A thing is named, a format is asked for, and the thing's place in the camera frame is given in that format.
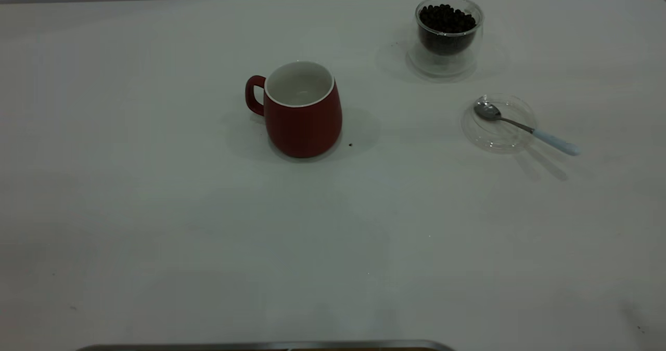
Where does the double-walled glass cup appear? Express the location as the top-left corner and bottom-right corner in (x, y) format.
(407, 0), (484, 79)

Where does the round clear glass dish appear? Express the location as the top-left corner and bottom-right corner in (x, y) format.
(461, 94), (537, 153)

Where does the metal spoon pale blue handle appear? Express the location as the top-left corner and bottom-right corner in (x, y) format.
(473, 100), (581, 157)

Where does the dark beans heap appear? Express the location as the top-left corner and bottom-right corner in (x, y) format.
(419, 4), (477, 55)

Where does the red ceramic mug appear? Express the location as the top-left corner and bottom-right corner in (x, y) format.
(245, 61), (343, 159)

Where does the silver metal frame rim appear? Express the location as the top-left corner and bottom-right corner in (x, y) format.
(75, 340), (456, 351)

